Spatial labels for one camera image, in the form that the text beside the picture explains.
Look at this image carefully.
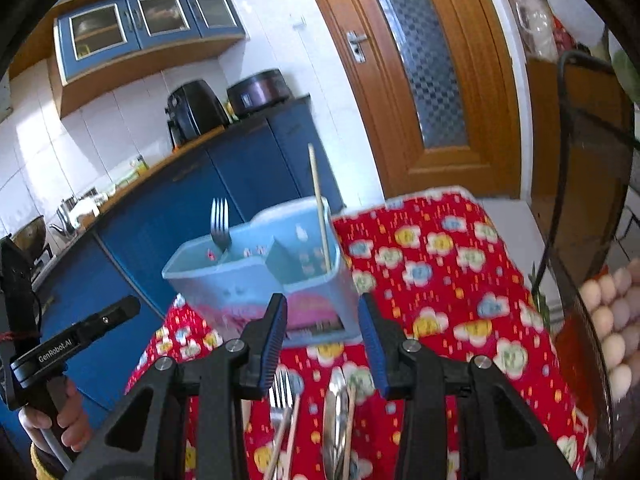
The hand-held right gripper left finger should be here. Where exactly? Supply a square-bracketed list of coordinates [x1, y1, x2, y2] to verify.
[62, 292, 290, 480]

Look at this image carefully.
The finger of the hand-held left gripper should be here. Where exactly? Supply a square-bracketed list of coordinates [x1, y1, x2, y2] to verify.
[75, 295, 142, 344]

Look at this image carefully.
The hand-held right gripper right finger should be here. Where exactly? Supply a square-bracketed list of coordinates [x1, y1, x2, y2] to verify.
[357, 292, 581, 480]

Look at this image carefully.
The metal fork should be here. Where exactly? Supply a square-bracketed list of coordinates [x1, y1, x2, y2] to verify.
[267, 369, 298, 441]
[210, 197, 233, 256]

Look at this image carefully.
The blue plastic utensil holder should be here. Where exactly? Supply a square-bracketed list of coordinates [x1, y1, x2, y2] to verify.
[161, 195, 368, 348]

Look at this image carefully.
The wooden chopstick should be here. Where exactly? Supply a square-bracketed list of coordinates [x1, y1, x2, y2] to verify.
[340, 385, 358, 480]
[307, 143, 332, 272]
[262, 394, 302, 480]

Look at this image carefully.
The person's left hand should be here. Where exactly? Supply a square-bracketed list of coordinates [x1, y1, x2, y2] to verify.
[20, 382, 96, 456]

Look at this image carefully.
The metal pot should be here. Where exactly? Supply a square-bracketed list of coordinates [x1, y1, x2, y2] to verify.
[11, 215, 51, 256]

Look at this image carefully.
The blue base cabinet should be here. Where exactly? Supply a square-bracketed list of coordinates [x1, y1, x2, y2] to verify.
[0, 95, 346, 461]

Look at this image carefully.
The red flower print tablecloth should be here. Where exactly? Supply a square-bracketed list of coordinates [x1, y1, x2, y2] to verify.
[122, 187, 593, 480]

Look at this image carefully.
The metal kettle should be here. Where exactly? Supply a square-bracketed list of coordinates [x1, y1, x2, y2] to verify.
[50, 197, 88, 236]

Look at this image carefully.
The wooden door with glass pane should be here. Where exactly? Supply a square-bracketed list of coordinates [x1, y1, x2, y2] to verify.
[295, 0, 523, 211]

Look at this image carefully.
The black air fryer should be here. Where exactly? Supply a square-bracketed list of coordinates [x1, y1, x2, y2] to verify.
[165, 79, 232, 150]

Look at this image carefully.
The pile of eggs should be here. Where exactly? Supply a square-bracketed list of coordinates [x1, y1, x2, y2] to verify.
[577, 260, 640, 401]

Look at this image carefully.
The dark rice cooker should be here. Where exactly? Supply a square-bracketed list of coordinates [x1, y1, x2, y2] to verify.
[226, 68, 292, 122]

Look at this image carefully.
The wooden shelf cabinet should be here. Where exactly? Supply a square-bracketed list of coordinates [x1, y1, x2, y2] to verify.
[500, 0, 633, 286]

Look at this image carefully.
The clear plastic bag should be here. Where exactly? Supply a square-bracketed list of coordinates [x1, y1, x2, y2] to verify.
[515, 0, 558, 58]

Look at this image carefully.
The bag of green vegetables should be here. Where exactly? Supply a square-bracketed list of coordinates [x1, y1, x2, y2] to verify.
[612, 50, 640, 106]

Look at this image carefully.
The blue wall cabinet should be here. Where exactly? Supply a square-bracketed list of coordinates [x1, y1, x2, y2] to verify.
[47, 0, 248, 118]

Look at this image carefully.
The black wire rack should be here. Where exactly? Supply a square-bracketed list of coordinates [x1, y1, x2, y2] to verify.
[530, 50, 640, 480]

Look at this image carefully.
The metal door handle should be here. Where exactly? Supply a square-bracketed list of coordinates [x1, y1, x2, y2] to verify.
[346, 30, 368, 64]

